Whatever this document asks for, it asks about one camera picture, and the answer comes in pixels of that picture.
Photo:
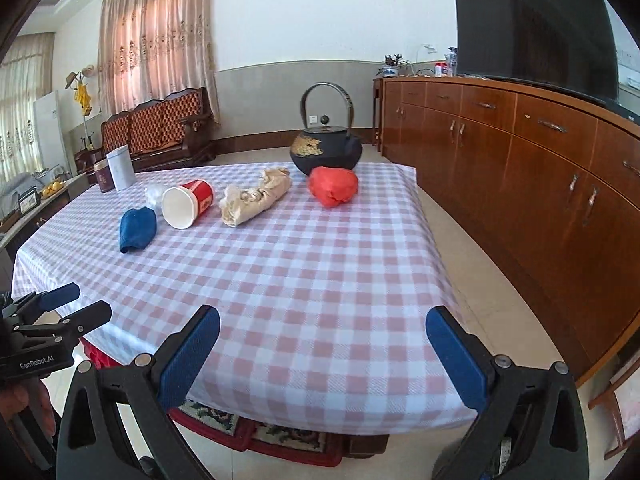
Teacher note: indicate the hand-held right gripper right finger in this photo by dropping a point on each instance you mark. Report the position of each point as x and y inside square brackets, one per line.
[457, 360]

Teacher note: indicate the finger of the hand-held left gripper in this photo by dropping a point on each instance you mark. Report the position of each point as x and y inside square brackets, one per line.
[60, 294]
[85, 317]

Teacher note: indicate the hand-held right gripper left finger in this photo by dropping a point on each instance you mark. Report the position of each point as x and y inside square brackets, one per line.
[192, 355]

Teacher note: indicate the blue cloth ball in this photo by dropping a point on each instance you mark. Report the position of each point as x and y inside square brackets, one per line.
[137, 227]

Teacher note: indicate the red paper cup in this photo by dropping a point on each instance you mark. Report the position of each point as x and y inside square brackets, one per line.
[200, 197]

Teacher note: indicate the brown paper wrap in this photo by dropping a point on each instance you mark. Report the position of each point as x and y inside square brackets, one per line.
[255, 200]

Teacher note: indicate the red plastic bag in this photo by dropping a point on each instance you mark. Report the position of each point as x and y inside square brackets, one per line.
[332, 187]

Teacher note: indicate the person's left hand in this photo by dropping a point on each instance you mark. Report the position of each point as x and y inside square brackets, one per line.
[25, 400]

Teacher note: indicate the low dark cabinet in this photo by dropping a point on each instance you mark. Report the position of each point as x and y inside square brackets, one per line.
[55, 210]

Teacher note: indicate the plate of oranges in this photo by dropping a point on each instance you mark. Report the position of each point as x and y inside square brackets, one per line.
[54, 189]

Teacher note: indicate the dark red tin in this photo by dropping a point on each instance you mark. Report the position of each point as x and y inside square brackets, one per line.
[102, 177]

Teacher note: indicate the pink checkered tablecloth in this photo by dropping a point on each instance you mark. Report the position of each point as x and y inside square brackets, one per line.
[300, 285]

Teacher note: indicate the white tin canister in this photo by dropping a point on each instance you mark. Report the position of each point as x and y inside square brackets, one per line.
[120, 170]

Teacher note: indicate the red floral rug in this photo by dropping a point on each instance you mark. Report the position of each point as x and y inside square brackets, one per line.
[300, 442]

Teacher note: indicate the white standing air conditioner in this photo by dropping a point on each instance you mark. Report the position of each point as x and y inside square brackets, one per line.
[50, 130]

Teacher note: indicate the brown wooden sideboard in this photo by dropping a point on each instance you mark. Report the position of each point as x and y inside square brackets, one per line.
[550, 200]

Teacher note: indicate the pale sheer curtain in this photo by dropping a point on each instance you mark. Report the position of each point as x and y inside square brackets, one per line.
[25, 110]

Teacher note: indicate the wooden sofa bench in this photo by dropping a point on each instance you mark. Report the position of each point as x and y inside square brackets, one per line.
[150, 125]

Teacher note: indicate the coat rack with hats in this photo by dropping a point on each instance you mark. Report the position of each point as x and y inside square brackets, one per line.
[82, 92]

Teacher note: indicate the black cast iron teapot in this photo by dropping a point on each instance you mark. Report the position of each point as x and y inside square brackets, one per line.
[325, 152]

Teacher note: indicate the beige embroidered curtain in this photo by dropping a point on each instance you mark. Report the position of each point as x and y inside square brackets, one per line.
[155, 35]

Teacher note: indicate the red lid jar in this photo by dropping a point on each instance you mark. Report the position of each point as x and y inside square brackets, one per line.
[440, 70]

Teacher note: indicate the clear plastic bottle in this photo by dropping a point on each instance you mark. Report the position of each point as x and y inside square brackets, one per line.
[451, 62]

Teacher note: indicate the black set-top box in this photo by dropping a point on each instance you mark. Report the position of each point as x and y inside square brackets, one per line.
[622, 110]

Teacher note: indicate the small potted plant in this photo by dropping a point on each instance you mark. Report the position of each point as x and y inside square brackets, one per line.
[392, 67]

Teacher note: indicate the white desk lamp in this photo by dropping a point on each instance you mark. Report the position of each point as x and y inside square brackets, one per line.
[427, 49]

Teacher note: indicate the black flat television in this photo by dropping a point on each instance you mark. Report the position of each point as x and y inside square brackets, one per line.
[535, 35]

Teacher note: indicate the dark picture frame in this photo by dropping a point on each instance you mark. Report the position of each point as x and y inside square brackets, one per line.
[29, 200]

